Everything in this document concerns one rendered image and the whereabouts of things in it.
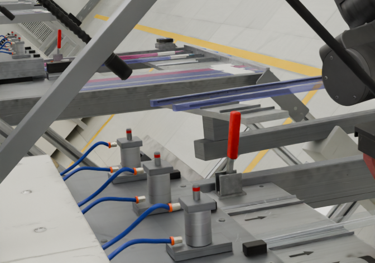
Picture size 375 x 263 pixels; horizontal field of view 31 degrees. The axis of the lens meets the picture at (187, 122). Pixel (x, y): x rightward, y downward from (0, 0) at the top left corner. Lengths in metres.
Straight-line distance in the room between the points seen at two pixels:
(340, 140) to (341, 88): 0.54
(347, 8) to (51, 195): 0.36
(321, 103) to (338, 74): 2.30
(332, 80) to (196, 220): 0.22
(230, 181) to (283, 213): 0.09
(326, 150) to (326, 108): 1.73
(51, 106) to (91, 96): 1.13
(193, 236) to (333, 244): 0.22
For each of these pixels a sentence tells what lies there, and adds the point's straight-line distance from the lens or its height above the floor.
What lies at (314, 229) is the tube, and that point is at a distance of 0.74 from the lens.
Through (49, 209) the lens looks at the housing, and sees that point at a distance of 0.63.
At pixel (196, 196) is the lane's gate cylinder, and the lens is 0.55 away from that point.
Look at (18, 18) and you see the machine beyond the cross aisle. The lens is 5.14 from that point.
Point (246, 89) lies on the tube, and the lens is 1.24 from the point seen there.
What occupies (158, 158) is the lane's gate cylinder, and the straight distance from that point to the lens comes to 0.65.
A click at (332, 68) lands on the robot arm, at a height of 1.13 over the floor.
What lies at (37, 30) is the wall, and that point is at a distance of 8.28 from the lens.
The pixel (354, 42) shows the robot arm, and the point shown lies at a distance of 0.68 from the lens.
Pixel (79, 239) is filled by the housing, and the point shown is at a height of 1.25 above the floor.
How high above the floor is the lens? 1.45
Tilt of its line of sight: 22 degrees down
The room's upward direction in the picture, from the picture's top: 49 degrees counter-clockwise
